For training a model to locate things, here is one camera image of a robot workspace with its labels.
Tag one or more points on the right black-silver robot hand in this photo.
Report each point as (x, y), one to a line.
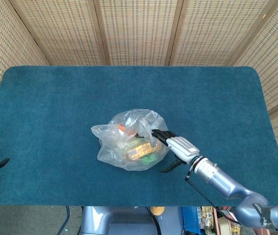
(181, 147)

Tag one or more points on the clear plastic bag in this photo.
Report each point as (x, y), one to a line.
(114, 147)

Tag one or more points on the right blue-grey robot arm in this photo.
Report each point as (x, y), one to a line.
(227, 182)

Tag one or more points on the green toy block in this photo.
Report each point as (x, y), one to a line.
(150, 159)

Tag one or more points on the gold foil snack packet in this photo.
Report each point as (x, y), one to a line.
(141, 150)

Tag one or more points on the orange white small item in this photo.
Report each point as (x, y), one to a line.
(122, 128)

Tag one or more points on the yellow orange fruit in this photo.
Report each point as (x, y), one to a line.
(157, 210)

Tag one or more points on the blue plastic basket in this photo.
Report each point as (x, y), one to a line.
(190, 219)

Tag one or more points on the blue table cloth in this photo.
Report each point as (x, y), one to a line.
(55, 122)

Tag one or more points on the yellow drink bottle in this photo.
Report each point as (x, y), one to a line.
(207, 219)

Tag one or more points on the pink storage box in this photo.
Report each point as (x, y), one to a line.
(221, 224)

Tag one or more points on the blue-grey robot torso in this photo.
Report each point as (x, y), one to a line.
(119, 220)

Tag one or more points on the woven bamboo folding screen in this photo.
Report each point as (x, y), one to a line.
(139, 31)

